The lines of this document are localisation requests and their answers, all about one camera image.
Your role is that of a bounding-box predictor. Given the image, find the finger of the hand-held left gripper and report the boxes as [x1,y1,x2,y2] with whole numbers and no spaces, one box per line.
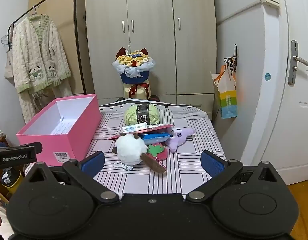
[9,142,43,159]

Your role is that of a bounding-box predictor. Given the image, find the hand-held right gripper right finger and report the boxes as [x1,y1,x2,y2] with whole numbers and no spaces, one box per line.
[185,150,281,203]

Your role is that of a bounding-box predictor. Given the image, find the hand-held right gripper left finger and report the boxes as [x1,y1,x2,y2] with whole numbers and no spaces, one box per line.
[24,151,120,204]

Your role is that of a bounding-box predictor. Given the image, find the pink cardboard box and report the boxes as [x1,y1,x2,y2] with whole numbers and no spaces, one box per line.
[16,94,102,167]

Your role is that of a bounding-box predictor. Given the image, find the white round plush toy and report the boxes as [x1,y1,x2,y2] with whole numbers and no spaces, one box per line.
[112,133,167,174]

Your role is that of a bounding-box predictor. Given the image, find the purple plush toy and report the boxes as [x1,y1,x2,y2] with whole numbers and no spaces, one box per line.
[165,127,196,153]

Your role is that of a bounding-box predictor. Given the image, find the red strawberry plush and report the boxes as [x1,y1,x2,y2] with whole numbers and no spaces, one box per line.
[146,142,169,161]

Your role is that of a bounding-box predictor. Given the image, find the white cream tube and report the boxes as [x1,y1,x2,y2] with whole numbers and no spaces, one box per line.
[121,123,148,133]

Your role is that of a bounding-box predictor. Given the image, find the blue packet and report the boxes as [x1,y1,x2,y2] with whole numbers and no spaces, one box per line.
[140,133,171,145]

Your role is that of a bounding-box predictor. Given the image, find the striped bed sheet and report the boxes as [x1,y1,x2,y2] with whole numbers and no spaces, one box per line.
[26,99,227,197]

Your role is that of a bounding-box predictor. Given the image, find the yellow bag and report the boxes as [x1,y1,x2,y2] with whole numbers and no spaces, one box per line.
[1,169,22,195]

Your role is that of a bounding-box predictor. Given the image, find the white paper sheet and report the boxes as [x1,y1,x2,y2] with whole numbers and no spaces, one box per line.
[51,120,75,135]

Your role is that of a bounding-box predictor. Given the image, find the green yarn ball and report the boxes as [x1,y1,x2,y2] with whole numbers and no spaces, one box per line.
[124,103,161,126]

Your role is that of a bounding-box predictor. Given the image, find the colourful paper gift bag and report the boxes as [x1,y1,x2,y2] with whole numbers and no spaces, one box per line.
[210,65,238,119]

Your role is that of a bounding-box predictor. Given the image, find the white door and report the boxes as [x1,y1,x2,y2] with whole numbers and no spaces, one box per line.
[266,0,308,184]

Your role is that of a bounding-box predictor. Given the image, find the cream knitted cardigan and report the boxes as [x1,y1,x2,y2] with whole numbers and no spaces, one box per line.
[12,14,72,124]

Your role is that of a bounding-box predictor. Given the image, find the flower bouquet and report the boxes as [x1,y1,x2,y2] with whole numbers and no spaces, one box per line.
[112,44,156,100]

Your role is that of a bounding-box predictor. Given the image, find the black clothes rack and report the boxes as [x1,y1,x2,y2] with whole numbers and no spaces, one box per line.
[7,0,88,95]

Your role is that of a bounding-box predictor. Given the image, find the beige wardrobe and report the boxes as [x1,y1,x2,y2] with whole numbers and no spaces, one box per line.
[85,0,217,113]

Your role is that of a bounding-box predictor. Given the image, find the black cables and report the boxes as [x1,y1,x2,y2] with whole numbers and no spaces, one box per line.
[223,44,238,72]

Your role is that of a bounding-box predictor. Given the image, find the wire hanger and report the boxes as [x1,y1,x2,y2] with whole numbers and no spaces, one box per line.
[1,22,17,47]

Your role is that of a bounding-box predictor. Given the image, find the metal door handle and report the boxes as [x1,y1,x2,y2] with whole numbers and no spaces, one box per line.
[288,40,308,85]

